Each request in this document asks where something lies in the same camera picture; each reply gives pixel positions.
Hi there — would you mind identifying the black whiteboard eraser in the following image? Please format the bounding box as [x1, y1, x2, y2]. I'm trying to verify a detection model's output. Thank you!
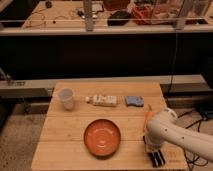
[143, 135, 167, 168]

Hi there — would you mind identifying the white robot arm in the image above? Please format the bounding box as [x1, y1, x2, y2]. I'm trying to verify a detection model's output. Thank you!
[144, 108, 213, 163]

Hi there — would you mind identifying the white glue bottle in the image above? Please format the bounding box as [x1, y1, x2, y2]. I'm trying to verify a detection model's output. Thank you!
[85, 95, 117, 107]

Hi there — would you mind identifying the blue sponge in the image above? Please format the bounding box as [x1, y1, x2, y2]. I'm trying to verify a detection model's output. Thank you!
[125, 96, 144, 107]

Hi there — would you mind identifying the translucent plastic cup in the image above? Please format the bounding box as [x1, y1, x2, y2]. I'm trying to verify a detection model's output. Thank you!
[58, 88, 74, 110]

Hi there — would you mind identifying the orange carrot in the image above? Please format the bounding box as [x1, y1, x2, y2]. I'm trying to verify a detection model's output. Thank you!
[143, 104, 153, 132]

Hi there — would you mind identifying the orange plate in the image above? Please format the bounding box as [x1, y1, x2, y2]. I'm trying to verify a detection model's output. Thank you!
[83, 119, 121, 157]

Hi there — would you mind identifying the black bag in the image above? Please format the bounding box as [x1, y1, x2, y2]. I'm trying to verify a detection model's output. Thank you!
[107, 11, 131, 26]

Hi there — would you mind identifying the orange crate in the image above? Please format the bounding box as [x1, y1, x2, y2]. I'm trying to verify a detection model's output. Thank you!
[131, 5, 153, 25]

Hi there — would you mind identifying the grey metal post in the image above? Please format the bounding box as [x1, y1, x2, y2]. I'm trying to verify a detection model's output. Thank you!
[83, 0, 93, 31]

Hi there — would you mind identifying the black cable on floor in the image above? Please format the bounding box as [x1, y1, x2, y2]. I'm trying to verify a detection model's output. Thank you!
[176, 109, 210, 171]

